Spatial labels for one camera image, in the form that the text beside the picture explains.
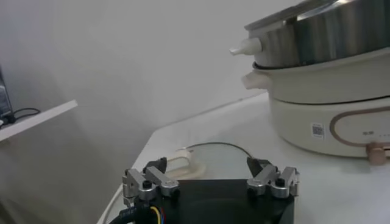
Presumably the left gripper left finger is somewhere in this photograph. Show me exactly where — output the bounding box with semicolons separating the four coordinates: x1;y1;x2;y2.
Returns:
121;156;180;208

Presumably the glass pot lid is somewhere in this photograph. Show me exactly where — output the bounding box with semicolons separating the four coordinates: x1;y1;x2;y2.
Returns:
100;142;254;224

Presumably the cream electric cooker pot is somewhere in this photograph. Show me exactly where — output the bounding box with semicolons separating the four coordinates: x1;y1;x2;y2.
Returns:
241;47;390;167

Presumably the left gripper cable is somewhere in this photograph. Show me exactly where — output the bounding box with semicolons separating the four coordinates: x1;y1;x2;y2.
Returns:
108;205;167;224

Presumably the white side table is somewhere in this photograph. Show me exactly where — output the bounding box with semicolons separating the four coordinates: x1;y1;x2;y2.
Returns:
0;99;79;142

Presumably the stainless steel steamer basket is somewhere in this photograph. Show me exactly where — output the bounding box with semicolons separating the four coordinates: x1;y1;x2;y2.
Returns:
229;0;390;69

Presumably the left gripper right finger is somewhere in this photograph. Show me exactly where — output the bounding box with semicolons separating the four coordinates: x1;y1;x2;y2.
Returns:
246;156;300;199

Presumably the thin black looped cable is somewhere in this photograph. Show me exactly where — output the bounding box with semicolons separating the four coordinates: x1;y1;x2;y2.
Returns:
0;107;41;125

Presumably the dark upright device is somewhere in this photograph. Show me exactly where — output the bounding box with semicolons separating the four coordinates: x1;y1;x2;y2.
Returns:
0;65;15;118

